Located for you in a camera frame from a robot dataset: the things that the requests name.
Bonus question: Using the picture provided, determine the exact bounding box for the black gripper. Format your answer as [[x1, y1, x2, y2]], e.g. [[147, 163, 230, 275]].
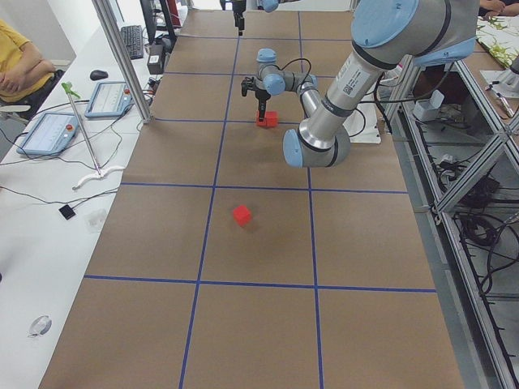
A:
[[255, 88, 271, 122], [231, 0, 247, 36]]

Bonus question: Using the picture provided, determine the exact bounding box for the red cube block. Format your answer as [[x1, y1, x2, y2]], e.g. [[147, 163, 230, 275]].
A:
[[264, 111, 278, 128], [255, 112, 268, 127], [232, 204, 252, 227]]

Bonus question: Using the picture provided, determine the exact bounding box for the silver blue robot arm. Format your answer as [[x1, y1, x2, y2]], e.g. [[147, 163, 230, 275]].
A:
[[253, 0, 479, 168], [221, 0, 285, 36]]

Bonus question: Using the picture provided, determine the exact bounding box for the black power adapter box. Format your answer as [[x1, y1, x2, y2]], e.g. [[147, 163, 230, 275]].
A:
[[147, 44, 165, 75]]

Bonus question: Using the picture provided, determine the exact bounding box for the black computer keyboard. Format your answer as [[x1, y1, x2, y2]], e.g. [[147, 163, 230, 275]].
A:
[[120, 25, 144, 60]]

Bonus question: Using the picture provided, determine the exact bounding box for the red cube near block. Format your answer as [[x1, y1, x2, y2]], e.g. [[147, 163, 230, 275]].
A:
[[232, 204, 252, 227]]

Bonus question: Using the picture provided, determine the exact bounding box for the far blue teach pendant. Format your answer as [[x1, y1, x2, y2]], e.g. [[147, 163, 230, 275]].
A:
[[84, 81, 133, 119]]

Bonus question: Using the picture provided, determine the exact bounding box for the blue teach pendant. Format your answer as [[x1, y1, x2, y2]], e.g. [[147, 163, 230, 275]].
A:
[[84, 81, 133, 119], [16, 113, 79, 156]]

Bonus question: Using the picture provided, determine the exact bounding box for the black computer mouse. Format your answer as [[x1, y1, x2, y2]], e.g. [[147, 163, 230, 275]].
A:
[[89, 70, 109, 81]]

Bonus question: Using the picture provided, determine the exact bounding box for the small white open box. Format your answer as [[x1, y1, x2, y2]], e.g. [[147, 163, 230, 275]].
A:
[[413, 90, 444, 122]]

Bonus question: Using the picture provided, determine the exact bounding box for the brown paper table mat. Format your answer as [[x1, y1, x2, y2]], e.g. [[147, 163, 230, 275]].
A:
[[41, 11, 464, 388]]

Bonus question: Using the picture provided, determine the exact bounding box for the reacher grabber stick tool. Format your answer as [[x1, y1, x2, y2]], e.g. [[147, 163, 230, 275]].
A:
[[61, 82, 125, 191]]

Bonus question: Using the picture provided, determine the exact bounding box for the near blue teach pendant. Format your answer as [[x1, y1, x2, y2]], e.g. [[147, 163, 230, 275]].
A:
[[16, 113, 79, 156]]

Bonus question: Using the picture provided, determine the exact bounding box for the person in yellow shirt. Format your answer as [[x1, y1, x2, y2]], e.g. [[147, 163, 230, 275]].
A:
[[1, 20, 64, 120]]

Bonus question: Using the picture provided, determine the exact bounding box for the small black square pad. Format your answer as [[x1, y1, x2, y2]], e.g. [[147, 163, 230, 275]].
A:
[[58, 204, 76, 220]]

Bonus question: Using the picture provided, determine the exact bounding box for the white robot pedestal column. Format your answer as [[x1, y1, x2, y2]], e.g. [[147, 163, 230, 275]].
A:
[[344, 104, 381, 144]]

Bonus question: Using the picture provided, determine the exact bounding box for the aluminium frame post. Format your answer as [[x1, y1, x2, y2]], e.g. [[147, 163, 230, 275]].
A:
[[92, 0, 152, 124]]

